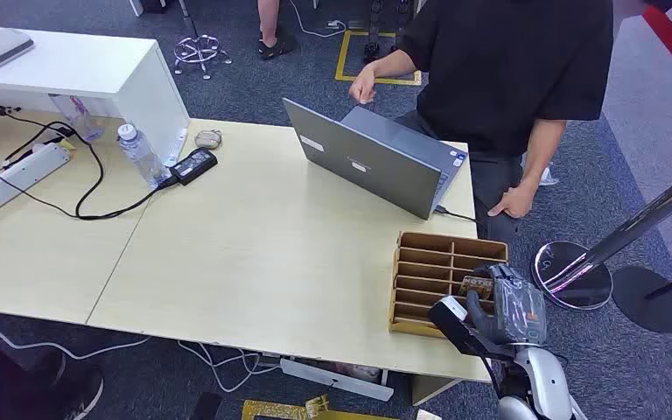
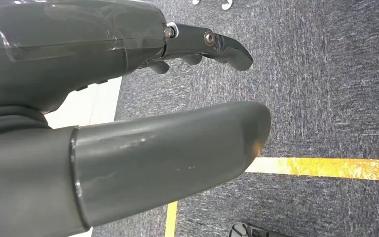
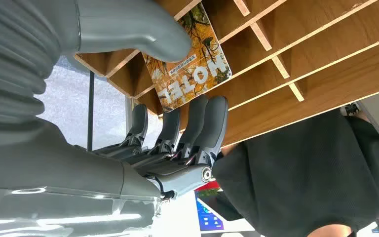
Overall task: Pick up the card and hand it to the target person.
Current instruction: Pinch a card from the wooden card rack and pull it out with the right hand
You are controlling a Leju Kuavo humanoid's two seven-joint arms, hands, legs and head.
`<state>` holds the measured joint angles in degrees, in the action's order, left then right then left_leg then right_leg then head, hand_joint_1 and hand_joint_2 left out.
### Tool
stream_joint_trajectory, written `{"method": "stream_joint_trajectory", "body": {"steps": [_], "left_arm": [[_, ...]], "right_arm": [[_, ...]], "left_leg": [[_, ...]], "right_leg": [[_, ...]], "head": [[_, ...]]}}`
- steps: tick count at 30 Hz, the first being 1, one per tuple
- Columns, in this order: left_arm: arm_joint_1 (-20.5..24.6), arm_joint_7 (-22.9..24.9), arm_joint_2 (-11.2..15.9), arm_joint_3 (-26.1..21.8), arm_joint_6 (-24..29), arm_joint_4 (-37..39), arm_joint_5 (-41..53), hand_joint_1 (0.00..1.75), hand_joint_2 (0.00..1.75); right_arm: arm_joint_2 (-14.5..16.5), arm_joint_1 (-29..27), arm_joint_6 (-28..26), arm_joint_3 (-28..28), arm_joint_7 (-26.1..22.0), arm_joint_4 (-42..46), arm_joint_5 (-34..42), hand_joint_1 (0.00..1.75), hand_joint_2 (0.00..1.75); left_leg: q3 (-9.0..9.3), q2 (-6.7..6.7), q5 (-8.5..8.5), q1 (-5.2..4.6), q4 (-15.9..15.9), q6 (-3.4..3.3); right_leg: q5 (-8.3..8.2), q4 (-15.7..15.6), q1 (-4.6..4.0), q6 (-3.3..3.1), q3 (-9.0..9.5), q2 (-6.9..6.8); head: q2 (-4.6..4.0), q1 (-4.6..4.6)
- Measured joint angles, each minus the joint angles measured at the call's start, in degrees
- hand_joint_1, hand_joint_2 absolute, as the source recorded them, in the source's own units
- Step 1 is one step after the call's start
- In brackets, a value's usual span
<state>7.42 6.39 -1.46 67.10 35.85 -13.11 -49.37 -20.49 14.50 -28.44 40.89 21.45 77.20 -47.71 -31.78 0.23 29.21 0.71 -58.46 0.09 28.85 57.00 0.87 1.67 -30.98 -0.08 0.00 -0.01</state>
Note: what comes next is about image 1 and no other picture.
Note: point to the black white wrist camera box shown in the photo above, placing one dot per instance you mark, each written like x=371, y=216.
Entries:
x=458, y=324

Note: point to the bystander person's leg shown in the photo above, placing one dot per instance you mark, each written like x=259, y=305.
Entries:
x=269, y=23

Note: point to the black phone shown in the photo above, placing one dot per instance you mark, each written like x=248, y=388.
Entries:
x=205, y=407

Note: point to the black laptop power adapter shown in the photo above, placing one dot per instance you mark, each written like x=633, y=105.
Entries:
x=194, y=166

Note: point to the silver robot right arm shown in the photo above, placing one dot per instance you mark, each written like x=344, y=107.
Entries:
x=536, y=377

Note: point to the chrome stool base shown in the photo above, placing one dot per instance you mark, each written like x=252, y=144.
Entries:
x=199, y=49

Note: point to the wooden slotted card holder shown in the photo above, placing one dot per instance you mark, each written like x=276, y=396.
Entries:
x=429, y=272

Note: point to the white under-desk power strip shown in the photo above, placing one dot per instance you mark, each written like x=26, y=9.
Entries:
x=336, y=380

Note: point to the clear plastic water bottle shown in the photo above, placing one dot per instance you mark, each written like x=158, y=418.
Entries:
x=140, y=155

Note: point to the crumpled clear plastic bottle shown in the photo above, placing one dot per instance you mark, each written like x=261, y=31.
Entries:
x=81, y=119

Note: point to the person's hand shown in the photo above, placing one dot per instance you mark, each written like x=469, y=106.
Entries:
x=514, y=203
x=362, y=87

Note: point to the brown hotel key card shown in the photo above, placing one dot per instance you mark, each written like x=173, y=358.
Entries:
x=475, y=285

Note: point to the yellow cardboard piece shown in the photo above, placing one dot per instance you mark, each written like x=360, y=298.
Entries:
x=278, y=410

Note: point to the person's left hand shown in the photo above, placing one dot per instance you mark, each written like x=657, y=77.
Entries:
x=514, y=203

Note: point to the person's right forearm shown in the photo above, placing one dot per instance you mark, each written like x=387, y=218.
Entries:
x=394, y=62

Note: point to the person's left forearm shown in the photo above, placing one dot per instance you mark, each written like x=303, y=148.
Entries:
x=542, y=153

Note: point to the black equipment stand leg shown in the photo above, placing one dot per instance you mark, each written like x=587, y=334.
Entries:
x=401, y=23
x=372, y=40

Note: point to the chrome stanchion pole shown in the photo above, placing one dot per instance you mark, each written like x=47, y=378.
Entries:
x=631, y=229

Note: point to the person's right hand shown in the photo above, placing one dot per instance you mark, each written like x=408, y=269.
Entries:
x=362, y=87

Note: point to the white desk shelf riser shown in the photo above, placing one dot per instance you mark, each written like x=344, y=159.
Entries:
x=81, y=64

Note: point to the grey open laptop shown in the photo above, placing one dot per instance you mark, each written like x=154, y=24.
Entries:
x=371, y=165

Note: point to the black shoe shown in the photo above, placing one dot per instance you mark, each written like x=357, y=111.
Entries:
x=52, y=388

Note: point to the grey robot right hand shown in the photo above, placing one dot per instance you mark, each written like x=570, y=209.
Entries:
x=518, y=316

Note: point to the chrome stanchion base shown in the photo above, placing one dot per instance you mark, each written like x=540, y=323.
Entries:
x=574, y=293

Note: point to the black round stand base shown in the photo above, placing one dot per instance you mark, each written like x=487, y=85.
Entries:
x=649, y=307

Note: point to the small grey earbud case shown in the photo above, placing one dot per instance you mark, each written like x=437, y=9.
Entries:
x=208, y=139

